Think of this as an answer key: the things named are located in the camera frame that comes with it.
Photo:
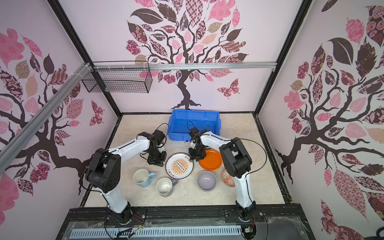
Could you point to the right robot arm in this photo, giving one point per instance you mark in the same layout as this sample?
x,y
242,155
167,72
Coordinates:
x,y
236,160

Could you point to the light blue mug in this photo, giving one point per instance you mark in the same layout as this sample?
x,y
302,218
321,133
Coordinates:
x,y
143,178

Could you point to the aluminium rail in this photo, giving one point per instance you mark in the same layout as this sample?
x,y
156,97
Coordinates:
x,y
13,148
199,66

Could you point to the aluminium rail left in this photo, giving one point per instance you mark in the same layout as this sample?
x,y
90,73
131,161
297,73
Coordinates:
x,y
13,148

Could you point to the black wire basket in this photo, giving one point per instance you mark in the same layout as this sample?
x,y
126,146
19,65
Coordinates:
x,y
119,77

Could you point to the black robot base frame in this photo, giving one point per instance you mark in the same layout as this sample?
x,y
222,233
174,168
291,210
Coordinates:
x,y
268,222

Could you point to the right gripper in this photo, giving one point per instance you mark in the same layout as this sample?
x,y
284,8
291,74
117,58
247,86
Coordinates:
x,y
192,156

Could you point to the blue plastic bin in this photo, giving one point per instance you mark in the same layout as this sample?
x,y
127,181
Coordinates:
x,y
182,121

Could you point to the white plate orange sunburst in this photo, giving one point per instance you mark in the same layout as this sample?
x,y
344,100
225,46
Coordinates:
x,y
179,166

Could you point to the white vented cable duct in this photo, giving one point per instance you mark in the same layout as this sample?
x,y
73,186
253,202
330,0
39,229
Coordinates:
x,y
159,233

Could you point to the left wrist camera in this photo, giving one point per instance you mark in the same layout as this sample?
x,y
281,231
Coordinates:
x,y
159,137

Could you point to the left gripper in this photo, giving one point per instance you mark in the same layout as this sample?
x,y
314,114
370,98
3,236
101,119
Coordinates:
x,y
159,162

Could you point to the aluminium rail back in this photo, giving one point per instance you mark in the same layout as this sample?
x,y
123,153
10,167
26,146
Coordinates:
x,y
199,66

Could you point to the purple mug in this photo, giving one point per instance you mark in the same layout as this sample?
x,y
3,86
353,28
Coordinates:
x,y
165,187

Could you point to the red patterned bowl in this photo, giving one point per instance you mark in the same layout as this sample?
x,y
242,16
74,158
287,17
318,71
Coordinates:
x,y
227,179

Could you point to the lavender bowl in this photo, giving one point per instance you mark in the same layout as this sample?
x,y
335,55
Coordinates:
x,y
207,181

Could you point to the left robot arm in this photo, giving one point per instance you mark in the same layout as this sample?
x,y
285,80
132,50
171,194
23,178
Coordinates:
x,y
104,171

